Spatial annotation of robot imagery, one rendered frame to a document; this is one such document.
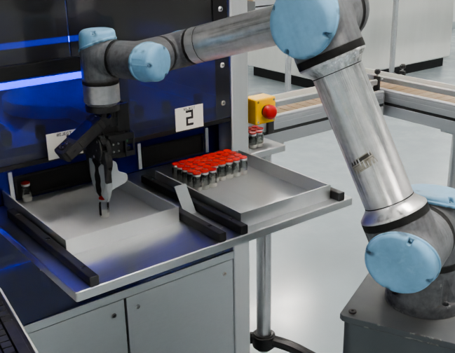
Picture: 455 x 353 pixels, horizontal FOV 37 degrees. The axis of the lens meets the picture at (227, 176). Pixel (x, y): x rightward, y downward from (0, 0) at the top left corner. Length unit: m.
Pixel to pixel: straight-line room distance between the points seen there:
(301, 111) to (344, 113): 1.04
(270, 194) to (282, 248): 1.75
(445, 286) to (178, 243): 0.52
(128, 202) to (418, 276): 0.73
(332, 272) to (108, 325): 1.54
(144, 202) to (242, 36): 0.48
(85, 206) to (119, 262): 0.30
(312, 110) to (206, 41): 0.86
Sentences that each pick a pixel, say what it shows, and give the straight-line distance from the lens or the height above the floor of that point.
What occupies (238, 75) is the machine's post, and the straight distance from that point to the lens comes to 1.83.
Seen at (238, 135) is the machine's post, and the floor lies 0.94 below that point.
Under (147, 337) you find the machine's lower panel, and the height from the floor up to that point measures 0.44.
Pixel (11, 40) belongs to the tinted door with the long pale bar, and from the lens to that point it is 1.52.
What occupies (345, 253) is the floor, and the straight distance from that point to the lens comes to 3.34.
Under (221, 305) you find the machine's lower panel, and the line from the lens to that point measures 2.03.
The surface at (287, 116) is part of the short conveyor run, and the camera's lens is 2.12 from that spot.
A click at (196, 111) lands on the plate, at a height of 1.03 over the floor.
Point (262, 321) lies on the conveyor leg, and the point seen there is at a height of 0.20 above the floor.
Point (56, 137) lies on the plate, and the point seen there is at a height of 1.04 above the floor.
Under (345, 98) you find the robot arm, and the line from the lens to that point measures 1.12.
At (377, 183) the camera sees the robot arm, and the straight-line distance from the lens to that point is 1.14.
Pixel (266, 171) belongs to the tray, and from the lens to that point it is 1.75.
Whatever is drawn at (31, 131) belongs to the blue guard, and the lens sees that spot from 1.56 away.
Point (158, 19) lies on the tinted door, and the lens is 1.68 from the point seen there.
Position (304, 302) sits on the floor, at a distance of 2.92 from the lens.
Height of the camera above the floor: 1.48
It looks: 20 degrees down
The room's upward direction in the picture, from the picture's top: 1 degrees counter-clockwise
